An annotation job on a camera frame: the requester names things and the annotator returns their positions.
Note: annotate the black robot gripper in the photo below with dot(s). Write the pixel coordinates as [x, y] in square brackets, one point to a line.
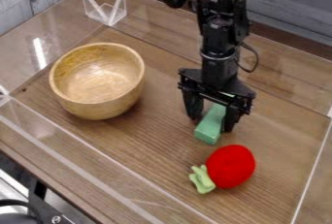
[214, 82]

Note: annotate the green foam block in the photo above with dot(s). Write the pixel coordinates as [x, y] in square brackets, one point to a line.
[210, 126]

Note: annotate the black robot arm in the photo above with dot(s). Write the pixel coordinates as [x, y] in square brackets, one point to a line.
[224, 28]

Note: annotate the brown wooden bowl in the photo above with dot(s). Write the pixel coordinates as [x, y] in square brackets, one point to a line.
[97, 80]

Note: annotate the red plush strawberry toy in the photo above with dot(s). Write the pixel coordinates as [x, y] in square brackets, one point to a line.
[229, 167]

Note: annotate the clear acrylic corner bracket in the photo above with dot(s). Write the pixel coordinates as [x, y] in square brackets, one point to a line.
[105, 13]

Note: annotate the clear acrylic tray wall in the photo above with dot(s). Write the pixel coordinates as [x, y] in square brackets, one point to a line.
[105, 189]

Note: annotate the black table leg bracket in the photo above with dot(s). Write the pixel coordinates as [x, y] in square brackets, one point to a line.
[50, 215]

